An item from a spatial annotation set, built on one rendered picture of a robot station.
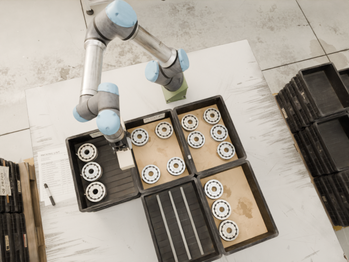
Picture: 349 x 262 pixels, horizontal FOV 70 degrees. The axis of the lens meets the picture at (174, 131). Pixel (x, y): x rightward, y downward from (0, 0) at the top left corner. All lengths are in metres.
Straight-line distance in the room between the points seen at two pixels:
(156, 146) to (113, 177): 0.29
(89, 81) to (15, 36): 2.21
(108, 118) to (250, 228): 0.97
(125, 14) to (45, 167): 1.02
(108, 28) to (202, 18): 2.00
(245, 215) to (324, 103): 1.21
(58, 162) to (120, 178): 0.43
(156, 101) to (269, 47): 1.69
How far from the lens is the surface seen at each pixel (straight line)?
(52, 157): 1.69
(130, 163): 1.14
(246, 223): 1.46
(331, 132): 2.36
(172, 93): 1.60
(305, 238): 1.74
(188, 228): 1.40
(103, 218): 1.56
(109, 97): 0.91
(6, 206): 2.14
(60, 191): 1.63
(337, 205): 2.34
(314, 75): 2.37
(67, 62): 2.82
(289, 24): 3.30
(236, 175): 1.46
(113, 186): 1.42
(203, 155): 1.44
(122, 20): 1.11
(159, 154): 1.43
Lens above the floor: 2.22
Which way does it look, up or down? 72 degrees down
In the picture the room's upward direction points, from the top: 9 degrees clockwise
